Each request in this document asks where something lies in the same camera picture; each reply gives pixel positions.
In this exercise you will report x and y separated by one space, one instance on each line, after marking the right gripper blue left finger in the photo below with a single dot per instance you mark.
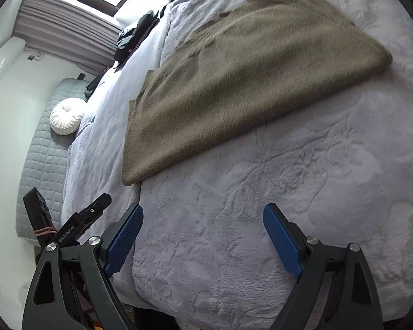
119 238

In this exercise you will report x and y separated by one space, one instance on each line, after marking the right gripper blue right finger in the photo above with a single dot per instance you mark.
287 238

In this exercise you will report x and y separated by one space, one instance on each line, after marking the brown knit sweater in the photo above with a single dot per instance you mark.
254 64

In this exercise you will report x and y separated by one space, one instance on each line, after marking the grey quilted headboard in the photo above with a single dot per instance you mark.
46 162

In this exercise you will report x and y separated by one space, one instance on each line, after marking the lavender embossed bed blanket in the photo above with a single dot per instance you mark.
342 169

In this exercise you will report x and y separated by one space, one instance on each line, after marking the white round pleated cushion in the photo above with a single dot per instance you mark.
66 116

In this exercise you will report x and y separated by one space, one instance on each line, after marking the white air conditioner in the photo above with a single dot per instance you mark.
9 52

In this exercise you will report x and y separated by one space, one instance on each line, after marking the grey pleated curtain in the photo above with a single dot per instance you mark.
69 29

